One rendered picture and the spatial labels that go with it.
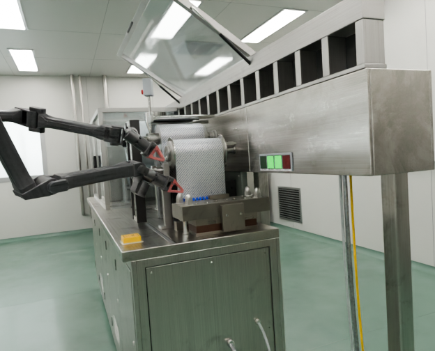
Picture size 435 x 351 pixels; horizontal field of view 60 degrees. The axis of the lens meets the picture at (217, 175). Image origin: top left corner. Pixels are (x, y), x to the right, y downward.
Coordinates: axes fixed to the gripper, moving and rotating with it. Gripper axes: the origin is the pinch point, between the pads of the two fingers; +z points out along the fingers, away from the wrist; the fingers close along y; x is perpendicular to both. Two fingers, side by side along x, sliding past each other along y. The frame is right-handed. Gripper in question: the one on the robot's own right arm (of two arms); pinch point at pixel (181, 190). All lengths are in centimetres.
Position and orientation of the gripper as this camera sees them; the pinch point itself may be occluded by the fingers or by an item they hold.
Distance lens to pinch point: 172.2
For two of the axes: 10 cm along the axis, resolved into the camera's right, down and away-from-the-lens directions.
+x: 4.0, -9.1, 1.4
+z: 8.4, 4.2, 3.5
